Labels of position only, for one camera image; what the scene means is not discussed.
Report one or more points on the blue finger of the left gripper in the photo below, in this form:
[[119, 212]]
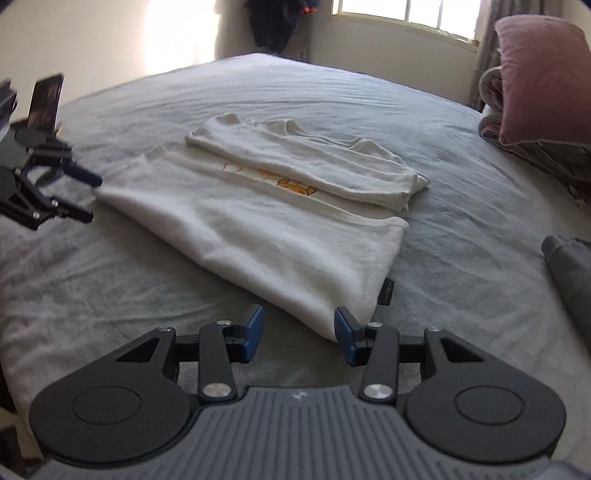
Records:
[[81, 174], [76, 213]]

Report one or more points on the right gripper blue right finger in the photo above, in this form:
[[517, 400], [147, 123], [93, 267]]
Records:
[[375, 347]]

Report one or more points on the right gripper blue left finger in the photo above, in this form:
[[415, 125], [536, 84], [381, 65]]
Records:
[[222, 343]]

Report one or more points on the white Winnie Pooh sweatshirt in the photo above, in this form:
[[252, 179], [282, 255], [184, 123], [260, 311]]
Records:
[[306, 222]]

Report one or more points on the smartphone on stand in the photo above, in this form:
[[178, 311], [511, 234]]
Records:
[[44, 103]]

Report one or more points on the folded grey sweater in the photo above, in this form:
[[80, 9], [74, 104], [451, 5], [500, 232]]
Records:
[[569, 262]]

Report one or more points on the dark blue hanging jacket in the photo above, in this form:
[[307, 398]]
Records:
[[273, 22]]

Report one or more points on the folded grey pink quilt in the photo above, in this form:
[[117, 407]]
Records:
[[539, 131]]

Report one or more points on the grey curtain right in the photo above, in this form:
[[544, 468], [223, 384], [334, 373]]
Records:
[[488, 55]]

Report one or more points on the dusty pink pillow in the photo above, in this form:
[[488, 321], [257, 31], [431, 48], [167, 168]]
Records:
[[549, 54]]

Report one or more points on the window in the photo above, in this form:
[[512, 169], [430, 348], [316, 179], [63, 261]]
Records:
[[455, 20]]

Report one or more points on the small beige keychain trinket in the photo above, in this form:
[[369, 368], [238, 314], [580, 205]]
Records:
[[578, 198]]

